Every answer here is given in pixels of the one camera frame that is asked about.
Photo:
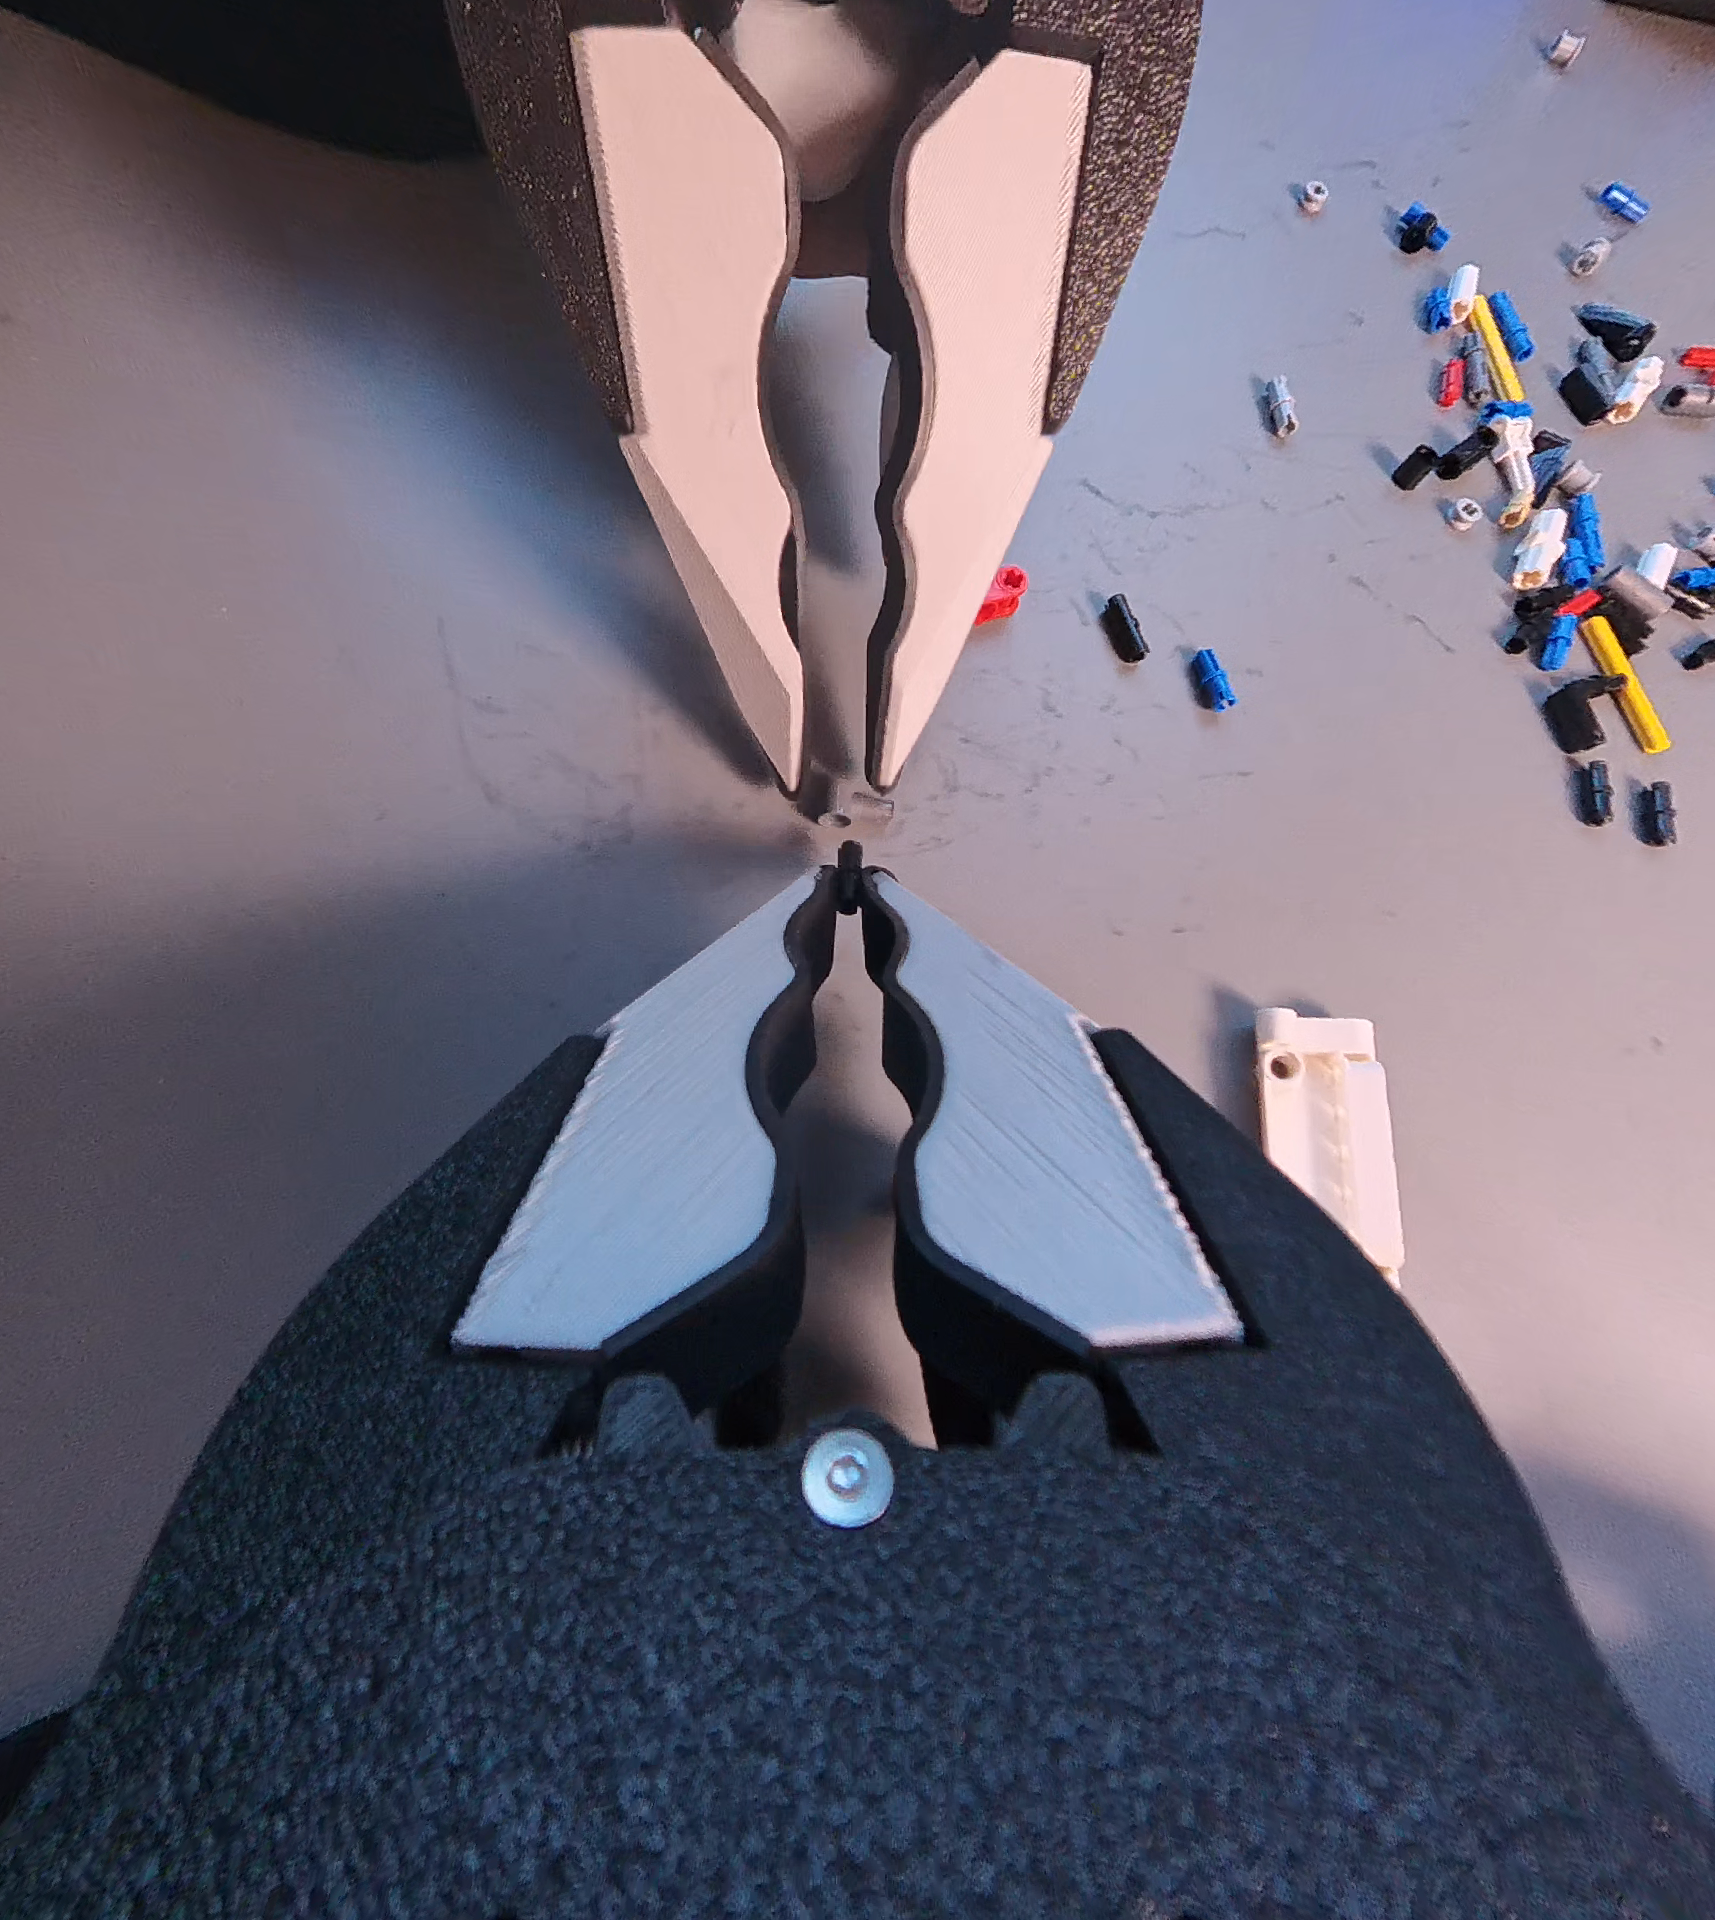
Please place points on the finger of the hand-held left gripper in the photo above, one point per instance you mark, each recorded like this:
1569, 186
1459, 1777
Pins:
692, 375
984, 375

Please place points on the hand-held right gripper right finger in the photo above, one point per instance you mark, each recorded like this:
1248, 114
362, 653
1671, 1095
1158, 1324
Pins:
1068, 1184

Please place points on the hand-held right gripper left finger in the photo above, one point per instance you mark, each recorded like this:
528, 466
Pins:
632, 1200

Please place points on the red toy connector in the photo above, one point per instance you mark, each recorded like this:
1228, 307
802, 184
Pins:
1004, 593

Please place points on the light grey toy pin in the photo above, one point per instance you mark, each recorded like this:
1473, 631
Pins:
1278, 405

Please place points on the black toy pin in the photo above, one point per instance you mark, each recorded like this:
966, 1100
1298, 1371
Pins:
1124, 626
848, 879

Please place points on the dark grey toy connector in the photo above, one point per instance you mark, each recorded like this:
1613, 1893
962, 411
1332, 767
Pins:
842, 802

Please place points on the pile of small toy pieces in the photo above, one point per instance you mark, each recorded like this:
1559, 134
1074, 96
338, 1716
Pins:
1591, 495

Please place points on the person's left forearm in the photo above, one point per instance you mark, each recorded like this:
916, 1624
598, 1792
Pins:
272, 75

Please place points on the white toy panel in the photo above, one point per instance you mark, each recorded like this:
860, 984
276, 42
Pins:
1330, 1140

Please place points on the blue toy pin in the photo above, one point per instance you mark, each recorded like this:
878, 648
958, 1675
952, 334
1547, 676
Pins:
1214, 678

